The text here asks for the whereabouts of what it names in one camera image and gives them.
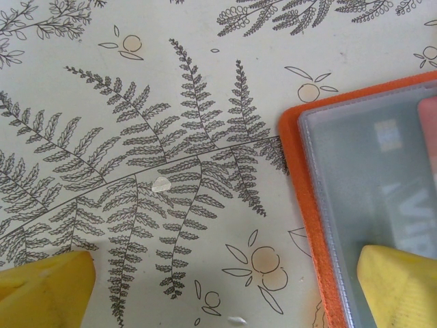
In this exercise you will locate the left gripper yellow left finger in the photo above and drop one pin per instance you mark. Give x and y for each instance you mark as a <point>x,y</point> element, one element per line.
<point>41,294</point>

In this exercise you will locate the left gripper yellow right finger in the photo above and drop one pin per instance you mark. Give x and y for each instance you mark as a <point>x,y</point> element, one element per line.
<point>403,294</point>

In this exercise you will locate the black VIP card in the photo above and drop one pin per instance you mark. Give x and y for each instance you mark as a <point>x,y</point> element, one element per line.
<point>358,177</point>

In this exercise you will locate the floral fern print tablecloth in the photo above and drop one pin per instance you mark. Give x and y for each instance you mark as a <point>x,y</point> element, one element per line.
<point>153,136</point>

